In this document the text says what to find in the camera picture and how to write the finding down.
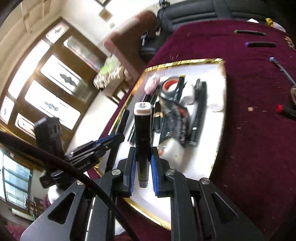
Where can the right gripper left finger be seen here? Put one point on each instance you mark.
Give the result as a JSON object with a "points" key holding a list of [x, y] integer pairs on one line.
{"points": [[79, 214]]}

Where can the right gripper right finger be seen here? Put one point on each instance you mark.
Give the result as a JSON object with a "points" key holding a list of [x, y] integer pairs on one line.
{"points": [[199, 209]]}

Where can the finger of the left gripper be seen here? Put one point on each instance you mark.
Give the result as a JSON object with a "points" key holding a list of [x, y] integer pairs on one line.
{"points": [[98, 147]]}

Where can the beige-capped black marker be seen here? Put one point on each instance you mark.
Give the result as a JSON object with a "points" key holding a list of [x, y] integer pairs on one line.
{"points": [[143, 143]]}

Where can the maroon velvet cloth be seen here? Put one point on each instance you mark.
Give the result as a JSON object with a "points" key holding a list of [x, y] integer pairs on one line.
{"points": [[255, 166]]}

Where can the red tape roll in tray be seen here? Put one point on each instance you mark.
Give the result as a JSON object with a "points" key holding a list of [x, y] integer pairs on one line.
{"points": [[168, 88]]}

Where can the brown pink armchair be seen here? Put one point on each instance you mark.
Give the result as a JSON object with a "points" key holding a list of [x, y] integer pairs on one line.
{"points": [[125, 41]]}

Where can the white gold-rimmed tray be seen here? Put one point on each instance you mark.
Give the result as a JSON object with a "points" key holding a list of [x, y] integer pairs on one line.
{"points": [[186, 129]]}

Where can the red-capped black marker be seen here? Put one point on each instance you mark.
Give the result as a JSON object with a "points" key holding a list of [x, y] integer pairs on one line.
{"points": [[286, 112]]}

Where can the brown tape roll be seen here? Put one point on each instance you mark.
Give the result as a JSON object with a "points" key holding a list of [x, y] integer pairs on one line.
{"points": [[293, 96]]}

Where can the black leather sofa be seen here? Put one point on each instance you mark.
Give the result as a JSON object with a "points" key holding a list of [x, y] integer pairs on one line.
{"points": [[172, 16]]}

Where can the blue-capped black marker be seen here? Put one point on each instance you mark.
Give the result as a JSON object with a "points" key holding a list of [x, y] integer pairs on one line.
{"points": [[285, 73]]}

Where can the purple-capped black marker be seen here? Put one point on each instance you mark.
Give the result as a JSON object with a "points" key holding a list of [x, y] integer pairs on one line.
{"points": [[257, 44]]}

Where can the green-capped black marker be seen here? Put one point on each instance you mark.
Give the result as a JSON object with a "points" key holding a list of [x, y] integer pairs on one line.
{"points": [[249, 32]]}

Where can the key bunch with fob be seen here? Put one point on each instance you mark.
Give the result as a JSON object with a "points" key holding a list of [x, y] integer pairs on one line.
{"points": [[290, 42]]}

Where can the white paper sheet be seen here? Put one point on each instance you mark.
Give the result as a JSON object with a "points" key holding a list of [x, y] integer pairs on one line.
{"points": [[253, 21]]}

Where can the yellow object on sofa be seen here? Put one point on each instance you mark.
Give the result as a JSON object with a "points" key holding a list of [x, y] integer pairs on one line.
{"points": [[269, 22]]}

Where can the wooden window door frame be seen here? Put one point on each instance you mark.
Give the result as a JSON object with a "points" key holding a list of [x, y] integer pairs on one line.
{"points": [[53, 78]]}

